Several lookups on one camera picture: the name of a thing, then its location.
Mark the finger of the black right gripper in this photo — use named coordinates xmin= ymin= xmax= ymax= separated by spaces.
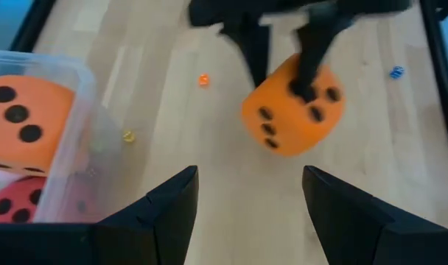
xmin=292 ymin=7 xmax=353 ymax=102
xmin=220 ymin=21 xmax=271 ymax=88

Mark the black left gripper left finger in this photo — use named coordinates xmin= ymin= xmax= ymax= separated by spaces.
xmin=94 ymin=165 xmax=200 ymax=265

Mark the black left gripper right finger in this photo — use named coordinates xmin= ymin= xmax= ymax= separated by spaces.
xmin=302 ymin=165 xmax=395 ymax=265

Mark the orange foam die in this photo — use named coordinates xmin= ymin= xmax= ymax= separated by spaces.
xmin=0 ymin=74 xmax=76 ymax=176
xmin=240 ymin=53 xmax=346 ymax=158

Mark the small blue die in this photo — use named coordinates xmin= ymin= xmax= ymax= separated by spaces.
xmin=389 ymin=65 xmax=405 ymax=80

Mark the red foam die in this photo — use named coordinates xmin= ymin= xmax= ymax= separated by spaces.
xmin=0 ymin=172 xmax=99 ymax=225

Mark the clear plastic bin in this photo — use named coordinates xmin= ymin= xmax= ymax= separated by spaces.
xmin=0 ymin=49 xmax=124 ymax=225

